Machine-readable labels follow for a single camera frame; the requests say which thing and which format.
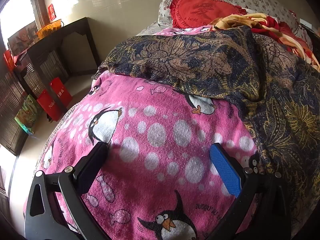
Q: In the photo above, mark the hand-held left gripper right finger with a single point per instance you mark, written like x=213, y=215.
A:
x=225, y=170

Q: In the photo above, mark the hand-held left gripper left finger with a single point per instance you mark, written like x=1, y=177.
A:
x=93, y=165

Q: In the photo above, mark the dark floral patterned garment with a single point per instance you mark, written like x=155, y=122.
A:
x=200, y=62

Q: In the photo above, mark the pink penguin print blanket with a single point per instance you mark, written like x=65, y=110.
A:
x=155, y=135

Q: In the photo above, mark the red paper bag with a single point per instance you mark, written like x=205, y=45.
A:
x=61, y=92
x=50, y=106

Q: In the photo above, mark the colourful green printed bag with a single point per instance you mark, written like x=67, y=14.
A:
x=27, y=113

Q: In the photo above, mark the dark wooden cabinet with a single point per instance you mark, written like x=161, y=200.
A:
x=11, y=115

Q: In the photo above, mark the dark wooden desk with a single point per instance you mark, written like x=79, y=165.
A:
x=50, y=52

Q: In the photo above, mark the red box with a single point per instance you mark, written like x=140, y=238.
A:
x=8, y=60

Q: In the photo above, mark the orange plastic basket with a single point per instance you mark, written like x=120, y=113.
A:
x=48, y=28

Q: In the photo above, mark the framed picture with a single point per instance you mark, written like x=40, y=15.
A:
x=22, y=37

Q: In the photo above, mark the orange red floral blanket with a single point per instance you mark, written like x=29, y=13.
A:
x=270, y=25

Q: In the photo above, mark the red heart-shaped ruffled pillow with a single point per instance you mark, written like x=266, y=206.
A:
x=200, y=10

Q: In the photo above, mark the dark carved wooden headboard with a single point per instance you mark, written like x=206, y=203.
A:
x=310, y=28

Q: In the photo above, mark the red wall sign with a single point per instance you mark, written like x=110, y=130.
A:
x=51, y=11

